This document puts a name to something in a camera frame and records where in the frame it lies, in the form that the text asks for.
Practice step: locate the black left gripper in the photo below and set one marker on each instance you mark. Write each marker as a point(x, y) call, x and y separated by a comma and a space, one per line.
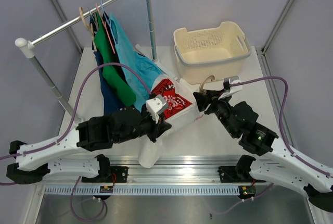
point(157, 129)

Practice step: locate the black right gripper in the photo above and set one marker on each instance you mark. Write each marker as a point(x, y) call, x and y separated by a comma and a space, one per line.
point(203, 100)

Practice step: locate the white t shirt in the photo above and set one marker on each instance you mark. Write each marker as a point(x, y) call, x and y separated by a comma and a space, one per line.
point(182, 110)

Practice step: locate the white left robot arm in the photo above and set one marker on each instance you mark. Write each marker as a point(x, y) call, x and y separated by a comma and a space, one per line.
point(49, 158)

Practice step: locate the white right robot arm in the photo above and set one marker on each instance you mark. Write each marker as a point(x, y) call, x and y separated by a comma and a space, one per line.
point(267, 158)

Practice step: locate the dark blue t shirt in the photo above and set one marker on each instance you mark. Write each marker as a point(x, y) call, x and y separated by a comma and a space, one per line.
point(110, 100)

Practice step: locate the light blue t shirt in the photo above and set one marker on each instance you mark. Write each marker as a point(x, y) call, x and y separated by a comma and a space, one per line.
point(143, 66)

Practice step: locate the blue plastic hanger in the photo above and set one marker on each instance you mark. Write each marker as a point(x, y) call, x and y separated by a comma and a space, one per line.
point(111, 24)

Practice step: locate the pink plastic hanger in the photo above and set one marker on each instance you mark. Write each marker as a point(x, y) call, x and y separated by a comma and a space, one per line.
point(108, 35)

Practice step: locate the wooden hanger leftmost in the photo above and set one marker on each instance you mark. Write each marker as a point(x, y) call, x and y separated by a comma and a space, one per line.
point(88, 27)

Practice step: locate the black t shirt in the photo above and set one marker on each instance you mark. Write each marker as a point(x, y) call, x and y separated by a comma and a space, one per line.
point(105, 20)

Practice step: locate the cream plastic laundry basket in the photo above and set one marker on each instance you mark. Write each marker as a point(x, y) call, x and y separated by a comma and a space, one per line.
point(219, 52)

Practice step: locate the metal clothes rack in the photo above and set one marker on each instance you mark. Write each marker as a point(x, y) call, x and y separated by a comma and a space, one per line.
point(27, 48)

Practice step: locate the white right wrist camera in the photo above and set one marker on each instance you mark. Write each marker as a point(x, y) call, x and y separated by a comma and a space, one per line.
point(231, 86)

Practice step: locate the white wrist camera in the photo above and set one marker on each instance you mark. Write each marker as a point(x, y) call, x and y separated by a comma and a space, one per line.
point(156, 106)
point(231, 86)

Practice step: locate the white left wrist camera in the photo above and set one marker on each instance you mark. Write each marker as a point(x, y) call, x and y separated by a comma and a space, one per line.
point(156, 106)

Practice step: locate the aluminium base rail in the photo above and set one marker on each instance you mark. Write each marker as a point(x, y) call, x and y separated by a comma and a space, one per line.
point(175, 170)

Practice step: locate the white slotted cable duct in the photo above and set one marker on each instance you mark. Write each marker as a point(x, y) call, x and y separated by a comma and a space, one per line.
point(140, 190)

